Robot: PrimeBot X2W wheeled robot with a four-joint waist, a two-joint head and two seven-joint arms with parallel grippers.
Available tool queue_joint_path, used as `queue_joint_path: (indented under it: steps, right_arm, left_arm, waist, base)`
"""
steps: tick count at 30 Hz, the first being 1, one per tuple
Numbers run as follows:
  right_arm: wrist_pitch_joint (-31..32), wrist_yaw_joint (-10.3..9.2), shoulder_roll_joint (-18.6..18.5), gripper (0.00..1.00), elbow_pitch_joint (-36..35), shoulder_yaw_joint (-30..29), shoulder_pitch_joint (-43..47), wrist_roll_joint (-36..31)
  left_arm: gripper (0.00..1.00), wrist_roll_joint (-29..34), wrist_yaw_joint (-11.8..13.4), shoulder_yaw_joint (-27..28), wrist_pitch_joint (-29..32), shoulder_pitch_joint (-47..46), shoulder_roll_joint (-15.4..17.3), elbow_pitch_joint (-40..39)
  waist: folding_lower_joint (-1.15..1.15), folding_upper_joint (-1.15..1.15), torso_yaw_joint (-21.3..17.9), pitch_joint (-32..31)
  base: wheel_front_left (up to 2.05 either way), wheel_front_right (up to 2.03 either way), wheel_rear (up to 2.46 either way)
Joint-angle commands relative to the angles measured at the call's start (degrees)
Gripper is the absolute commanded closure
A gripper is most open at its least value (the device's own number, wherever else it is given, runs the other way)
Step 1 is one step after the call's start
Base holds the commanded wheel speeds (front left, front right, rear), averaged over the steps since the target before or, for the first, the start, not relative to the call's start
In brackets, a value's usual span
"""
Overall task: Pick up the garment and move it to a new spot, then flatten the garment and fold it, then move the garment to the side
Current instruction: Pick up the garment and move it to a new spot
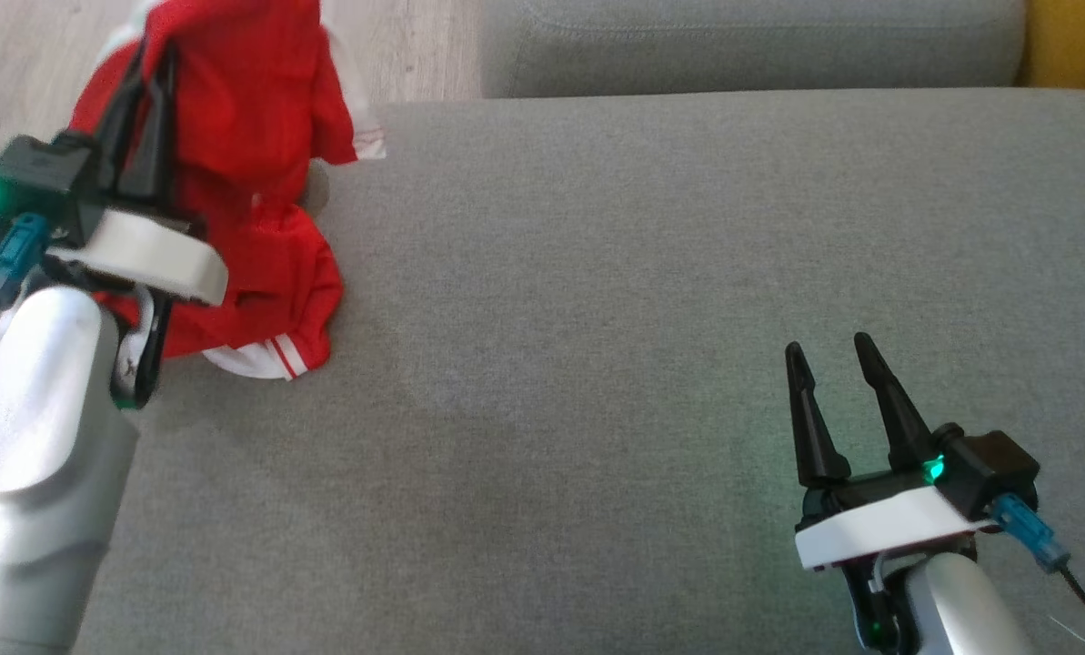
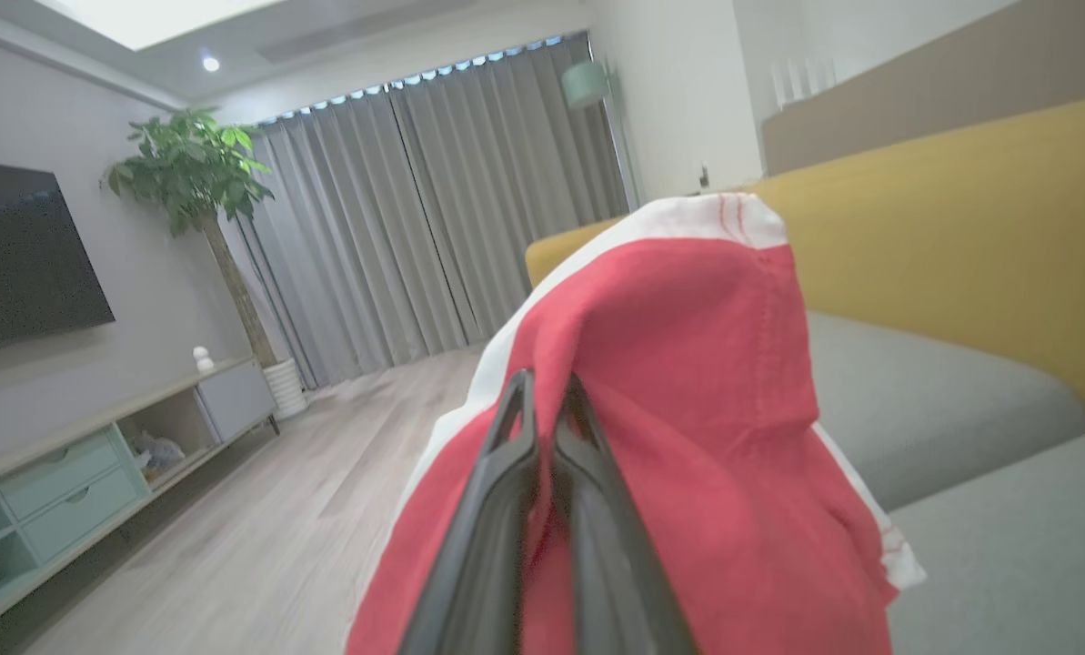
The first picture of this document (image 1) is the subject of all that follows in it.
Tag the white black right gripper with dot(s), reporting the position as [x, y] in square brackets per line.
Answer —
[879, 523]

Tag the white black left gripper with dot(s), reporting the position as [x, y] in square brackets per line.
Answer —
[142, 255]

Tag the red garment with white hem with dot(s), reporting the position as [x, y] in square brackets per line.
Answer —
[233, 91]

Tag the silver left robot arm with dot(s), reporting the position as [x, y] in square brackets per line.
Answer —
[33, 437]

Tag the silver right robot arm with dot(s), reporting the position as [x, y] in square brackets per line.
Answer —
[960, 609]

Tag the large grey sofa chaise cushion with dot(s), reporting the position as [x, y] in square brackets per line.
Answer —
[597, 364]

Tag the grey sofa back cushion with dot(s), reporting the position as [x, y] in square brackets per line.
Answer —
[733, 45]

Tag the yellow sofa backrest cushion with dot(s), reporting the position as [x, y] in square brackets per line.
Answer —
[1079, 41]

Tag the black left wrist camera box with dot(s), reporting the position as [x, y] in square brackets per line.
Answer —
[42, 182]

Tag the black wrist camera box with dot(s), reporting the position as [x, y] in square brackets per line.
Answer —
[42, 182]
[992, 468]

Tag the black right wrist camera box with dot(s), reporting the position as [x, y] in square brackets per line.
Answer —
[992, 468]

